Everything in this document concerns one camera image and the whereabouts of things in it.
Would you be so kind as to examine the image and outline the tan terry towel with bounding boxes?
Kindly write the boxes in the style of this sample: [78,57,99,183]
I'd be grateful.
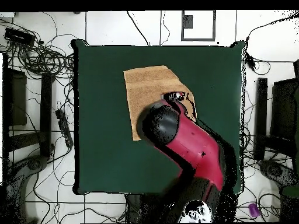
[123,65,197,142]

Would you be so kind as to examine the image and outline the flat black box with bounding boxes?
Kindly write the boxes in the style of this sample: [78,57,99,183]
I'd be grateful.
[4,27,36,46]

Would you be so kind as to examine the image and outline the grey square floor marker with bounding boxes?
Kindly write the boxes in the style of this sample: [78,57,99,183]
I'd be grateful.
[180,10,217,42]

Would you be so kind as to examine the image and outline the black plug adapter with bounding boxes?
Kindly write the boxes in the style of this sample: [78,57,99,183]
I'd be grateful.
[245,52,256,72]

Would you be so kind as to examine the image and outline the dark green table cloth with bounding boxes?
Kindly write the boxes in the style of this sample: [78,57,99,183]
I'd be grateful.
[71,39,246,196]

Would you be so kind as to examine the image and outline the black power strip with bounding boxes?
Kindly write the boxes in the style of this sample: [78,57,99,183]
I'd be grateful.
[55,109,74,148]

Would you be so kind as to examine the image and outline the black stand base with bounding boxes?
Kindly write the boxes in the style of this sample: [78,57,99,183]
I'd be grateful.
[258,159,299,222]
[4,155,50,223]

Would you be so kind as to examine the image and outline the purple object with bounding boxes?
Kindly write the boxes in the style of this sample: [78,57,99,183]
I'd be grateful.
[248,202,260,218]

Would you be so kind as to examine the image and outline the thick black cable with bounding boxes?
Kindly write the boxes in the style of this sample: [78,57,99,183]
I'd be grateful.
[127,10,150,46]

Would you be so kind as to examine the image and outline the black metal frame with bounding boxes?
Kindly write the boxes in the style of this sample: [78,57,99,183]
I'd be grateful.
[254,59,299,162]
[2,53,55,159]

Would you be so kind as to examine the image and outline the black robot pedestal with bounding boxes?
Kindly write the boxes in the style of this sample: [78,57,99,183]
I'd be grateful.
[124,192,145,223]

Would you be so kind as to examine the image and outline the tangle of black cables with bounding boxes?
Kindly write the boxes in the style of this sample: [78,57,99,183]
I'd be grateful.
[13,41,75,79]

